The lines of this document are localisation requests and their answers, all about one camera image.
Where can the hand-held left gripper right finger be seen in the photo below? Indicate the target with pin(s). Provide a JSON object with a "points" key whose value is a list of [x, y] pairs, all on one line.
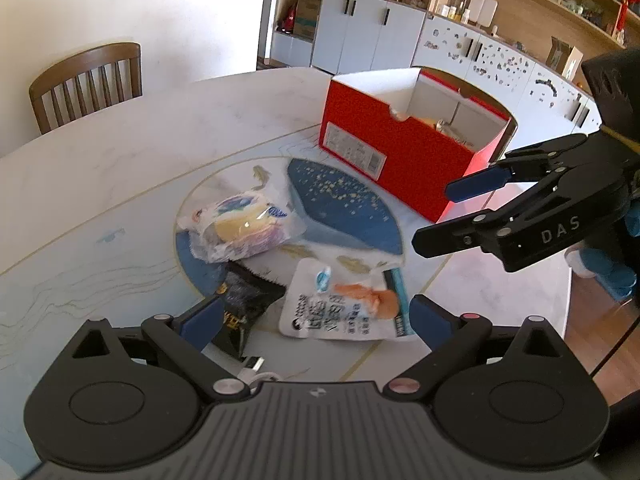
{"points": [[431, 319]]}

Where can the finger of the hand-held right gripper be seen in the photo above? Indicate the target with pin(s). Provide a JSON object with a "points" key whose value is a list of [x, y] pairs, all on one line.
{"points": [[472, 184], [445, 235]]}

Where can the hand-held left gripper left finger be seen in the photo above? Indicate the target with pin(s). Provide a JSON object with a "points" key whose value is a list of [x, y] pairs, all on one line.
{"points": [[202, 319]]}

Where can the black snack packet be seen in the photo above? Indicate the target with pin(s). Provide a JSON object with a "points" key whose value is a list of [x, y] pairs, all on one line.
{"points": [[240, 305]]}

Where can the red cardboard box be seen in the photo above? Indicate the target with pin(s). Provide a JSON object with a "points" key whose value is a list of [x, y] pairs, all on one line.
{"points": [[400, 140]]}

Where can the white shrimp print pouch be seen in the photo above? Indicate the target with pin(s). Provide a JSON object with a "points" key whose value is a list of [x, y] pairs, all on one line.
{"points": [[340, 310]]}

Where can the clear cake packet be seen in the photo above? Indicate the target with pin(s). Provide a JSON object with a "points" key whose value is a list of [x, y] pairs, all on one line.
{"points": [[240, 225]]}

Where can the white marble desktop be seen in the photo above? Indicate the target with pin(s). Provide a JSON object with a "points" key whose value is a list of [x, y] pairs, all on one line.
{"points": [[100, 185]]}

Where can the person's right hand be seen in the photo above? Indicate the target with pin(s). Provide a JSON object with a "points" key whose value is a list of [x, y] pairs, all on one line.
{"points": [[602, 267]]}

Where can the sticker covered white cabinet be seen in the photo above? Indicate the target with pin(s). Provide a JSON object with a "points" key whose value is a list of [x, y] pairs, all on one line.
{"points": [[520, 80]]}

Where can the open brown cardboard box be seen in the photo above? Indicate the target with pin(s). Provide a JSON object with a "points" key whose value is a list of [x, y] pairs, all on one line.
{"points": [[562, 57]]}

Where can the white rounded container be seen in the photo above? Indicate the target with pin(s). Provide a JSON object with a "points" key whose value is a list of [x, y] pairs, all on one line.
{"points": [[484, 10]]}

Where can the glass jar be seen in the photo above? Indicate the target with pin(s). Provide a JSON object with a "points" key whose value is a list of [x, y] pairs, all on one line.
{"points": [[461, 0]]}

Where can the grey door cabinet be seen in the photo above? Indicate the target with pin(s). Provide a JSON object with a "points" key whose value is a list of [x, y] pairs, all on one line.
{"points": [[365, 30]]}

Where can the printed cardboard carton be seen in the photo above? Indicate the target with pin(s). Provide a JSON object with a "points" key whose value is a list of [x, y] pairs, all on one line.
{"points": [[306, 17]]}

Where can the red bottle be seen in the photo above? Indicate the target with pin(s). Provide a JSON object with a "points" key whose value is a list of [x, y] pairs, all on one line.
{"points": [[288, 20]]}

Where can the wooden chair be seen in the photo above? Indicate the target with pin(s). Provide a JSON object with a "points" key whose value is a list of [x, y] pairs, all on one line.
{"points": [[85, 67]]}

